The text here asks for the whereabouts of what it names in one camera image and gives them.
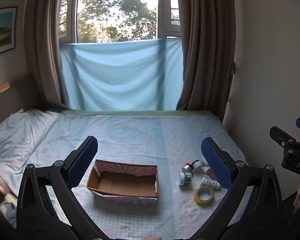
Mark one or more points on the red lid jar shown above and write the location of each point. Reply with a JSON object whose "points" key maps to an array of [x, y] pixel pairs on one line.
{"points": [[188, 167]]}

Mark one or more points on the brown curtain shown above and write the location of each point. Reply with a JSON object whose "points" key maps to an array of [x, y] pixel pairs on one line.
{"points": [[46, 45], [205, 45]]}

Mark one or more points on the pink tube with white cap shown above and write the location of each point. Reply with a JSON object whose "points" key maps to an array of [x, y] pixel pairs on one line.
{"points": [[210, 172]]}

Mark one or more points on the framed wall poster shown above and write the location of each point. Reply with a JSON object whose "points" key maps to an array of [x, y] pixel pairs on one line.
{"points": [[2, 30]]}

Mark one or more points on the window frame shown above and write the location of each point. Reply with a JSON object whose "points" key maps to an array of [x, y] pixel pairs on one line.
{"points": [[168, 12]]}

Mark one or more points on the grey headboard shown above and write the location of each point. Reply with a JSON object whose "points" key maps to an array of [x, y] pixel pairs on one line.
{"points": [[17, 102]]}

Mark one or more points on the blue grey pillow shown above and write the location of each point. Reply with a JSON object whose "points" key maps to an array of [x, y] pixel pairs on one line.
{"points": [[20, 135]]}

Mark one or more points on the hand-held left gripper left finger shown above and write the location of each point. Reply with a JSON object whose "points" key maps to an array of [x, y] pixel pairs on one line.
{"points": [[83, 165]]}

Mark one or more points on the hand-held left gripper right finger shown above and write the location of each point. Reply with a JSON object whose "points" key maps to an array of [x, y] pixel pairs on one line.
{"points": [[216, 166]]}

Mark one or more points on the light green cloth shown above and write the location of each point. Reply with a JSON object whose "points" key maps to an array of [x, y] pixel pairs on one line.
{"points": [[8, 200]]}

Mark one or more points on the small yellow box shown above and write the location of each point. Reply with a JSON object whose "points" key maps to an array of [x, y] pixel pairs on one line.
{"points": [[4, 86]]}

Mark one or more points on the yellow tape roll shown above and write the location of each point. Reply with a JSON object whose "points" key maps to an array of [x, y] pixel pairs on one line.
{"points": [[198, 198]]}

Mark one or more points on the small white bottle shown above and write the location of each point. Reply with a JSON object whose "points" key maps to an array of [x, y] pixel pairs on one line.
{"points": [[210, 183]]}

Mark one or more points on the white cream jar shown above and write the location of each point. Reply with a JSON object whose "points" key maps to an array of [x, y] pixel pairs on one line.
{"points": [[197, 165]]}

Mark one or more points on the green tree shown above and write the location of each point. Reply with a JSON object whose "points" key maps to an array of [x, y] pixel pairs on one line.
{"points": [[115, 10]]}

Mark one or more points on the light blue hanging cloth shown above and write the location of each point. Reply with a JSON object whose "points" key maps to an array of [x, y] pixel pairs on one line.
{"points": [[120, 77]]}

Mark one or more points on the cardboard box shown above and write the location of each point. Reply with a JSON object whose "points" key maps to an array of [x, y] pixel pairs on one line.
{"points": [[125, 185]]}

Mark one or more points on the green label jar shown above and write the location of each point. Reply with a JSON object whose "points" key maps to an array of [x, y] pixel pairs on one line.
{"points": [[185, 179]]}

